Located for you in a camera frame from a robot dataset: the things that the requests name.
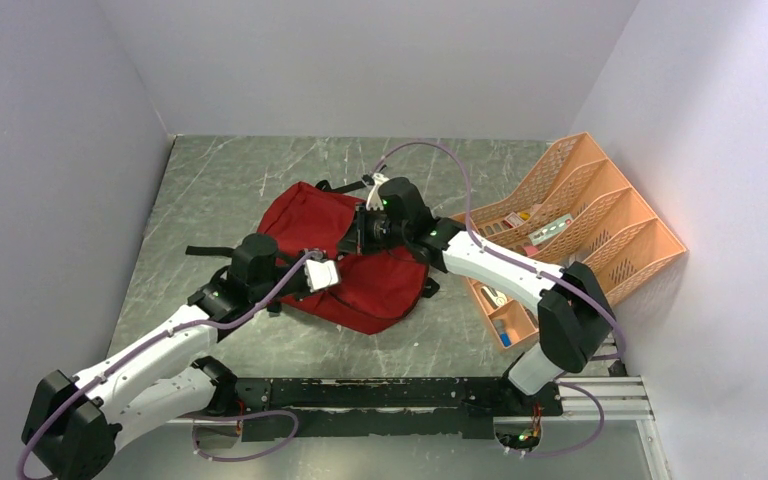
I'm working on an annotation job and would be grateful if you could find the orange plastic desk organizer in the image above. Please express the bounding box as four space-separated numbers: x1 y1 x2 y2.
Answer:
453 132 687 350

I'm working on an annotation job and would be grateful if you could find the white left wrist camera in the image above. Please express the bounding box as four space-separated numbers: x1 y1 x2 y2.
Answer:
304 259 341 293

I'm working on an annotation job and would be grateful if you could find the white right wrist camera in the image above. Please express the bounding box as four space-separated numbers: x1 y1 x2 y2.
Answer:
365 172 389 211

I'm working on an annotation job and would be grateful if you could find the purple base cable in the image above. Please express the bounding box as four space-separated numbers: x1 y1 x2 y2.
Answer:
190 409 300 464

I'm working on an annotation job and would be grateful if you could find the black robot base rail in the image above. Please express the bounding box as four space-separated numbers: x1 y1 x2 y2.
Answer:
171 376 650 442

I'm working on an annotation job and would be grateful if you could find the blue glue stick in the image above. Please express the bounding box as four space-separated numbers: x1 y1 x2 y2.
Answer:
492 319 511 348

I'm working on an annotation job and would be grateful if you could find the red student backpack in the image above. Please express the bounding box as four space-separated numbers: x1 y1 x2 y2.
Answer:
185 177 441 336

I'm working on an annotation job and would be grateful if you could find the white stapler in organizer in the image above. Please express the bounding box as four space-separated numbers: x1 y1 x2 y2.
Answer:
480 285 508 311

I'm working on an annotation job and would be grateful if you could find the white green ruler case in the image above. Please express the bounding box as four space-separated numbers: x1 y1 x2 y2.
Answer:
528 214 573 248

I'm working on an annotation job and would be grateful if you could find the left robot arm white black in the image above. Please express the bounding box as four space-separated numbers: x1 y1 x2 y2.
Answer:
15 233 340 479

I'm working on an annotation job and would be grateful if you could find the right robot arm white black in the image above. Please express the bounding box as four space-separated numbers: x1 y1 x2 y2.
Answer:
342 173 613 396

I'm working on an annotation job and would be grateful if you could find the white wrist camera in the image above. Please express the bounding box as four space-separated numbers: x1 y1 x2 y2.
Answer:
365 172 389 211
304 259 341 293

